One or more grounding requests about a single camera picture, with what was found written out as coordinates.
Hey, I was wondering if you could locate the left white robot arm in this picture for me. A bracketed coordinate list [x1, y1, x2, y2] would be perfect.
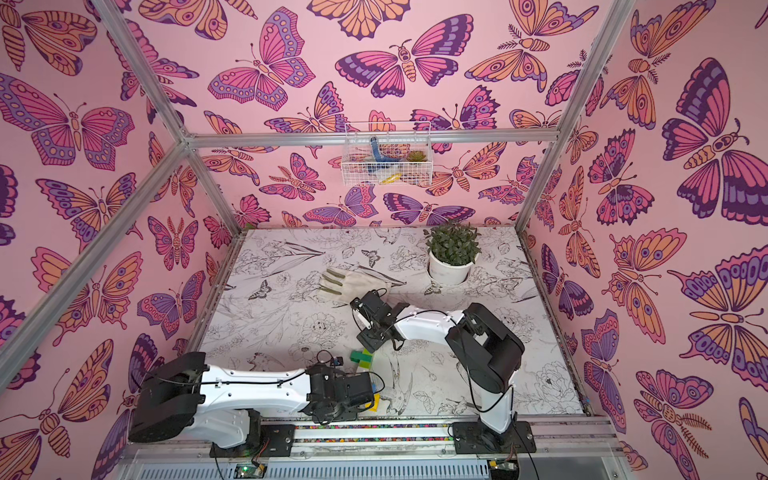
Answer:
[128, 352, 377, 449]

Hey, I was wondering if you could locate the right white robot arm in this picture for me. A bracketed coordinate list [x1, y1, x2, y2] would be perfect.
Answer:
[350, 290, 525, 434]

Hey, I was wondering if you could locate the blue toy in basket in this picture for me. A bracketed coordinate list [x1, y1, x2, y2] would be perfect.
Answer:
[367, 137, 399, 173]

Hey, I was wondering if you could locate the aluminium frame right post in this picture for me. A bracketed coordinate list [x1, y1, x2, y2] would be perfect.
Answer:
[515, 0, 635, 234]

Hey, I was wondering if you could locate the aluminium frame post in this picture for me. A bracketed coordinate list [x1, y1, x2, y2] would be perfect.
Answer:
[93, 0, 242, 236]
[515, 0, 635, 234]

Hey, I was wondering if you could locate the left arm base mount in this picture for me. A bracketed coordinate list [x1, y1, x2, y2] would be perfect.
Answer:
[209, 424, 296, 458]

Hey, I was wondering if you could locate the aluminium frame left post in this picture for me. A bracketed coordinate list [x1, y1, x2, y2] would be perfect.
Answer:
[93, 0, 242, 236]

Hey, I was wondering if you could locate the aluminium frame left diagonal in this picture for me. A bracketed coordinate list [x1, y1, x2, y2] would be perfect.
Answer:
[1, 142, 187, 389]

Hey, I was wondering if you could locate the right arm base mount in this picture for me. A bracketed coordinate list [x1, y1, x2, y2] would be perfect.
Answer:
[448, 420, 537, 455]

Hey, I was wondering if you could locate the green circuit board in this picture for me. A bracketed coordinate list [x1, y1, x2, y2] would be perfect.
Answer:
[233, 463, 267, 480]

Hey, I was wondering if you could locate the potted green plant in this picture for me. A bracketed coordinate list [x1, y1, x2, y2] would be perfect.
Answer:
[426, 222, 481, 286]

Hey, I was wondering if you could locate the dark green lego brick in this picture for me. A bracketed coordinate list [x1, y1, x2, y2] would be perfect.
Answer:
[349, 349, 373, 369]

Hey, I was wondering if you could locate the beige work glove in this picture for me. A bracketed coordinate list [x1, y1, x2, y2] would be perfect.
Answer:
[318, 268, 390, 304]

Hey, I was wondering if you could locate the yellow item in basket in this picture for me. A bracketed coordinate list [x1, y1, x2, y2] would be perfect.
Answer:
[378, 173, 401, 185]

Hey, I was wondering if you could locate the white wire basket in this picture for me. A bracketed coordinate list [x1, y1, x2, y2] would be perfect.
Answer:
[339, 120, 434, 188]

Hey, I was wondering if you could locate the aluminium frame back bar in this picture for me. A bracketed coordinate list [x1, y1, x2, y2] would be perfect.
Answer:
[185, 127, 560, 149]

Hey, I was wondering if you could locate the small green plant in basket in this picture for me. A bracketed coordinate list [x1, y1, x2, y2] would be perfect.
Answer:
[405, 150, 429, 163]

